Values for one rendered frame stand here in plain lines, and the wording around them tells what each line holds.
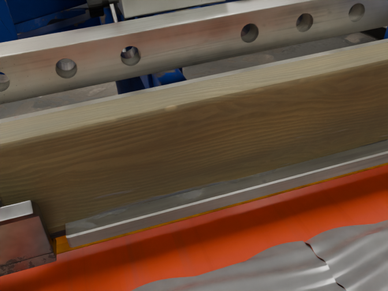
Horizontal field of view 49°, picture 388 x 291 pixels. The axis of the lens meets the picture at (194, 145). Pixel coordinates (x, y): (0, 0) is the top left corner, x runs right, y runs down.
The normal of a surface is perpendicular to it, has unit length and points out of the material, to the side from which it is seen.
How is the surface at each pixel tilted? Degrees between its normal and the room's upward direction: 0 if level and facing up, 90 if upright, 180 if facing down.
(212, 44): 90
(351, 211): 0
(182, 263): 0
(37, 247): 90
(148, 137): 90
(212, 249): 0
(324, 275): 33
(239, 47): 90
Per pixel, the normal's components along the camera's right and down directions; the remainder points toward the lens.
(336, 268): 0.17, -0.46
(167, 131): 0.28, 0.49
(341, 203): -0.10, -0.84
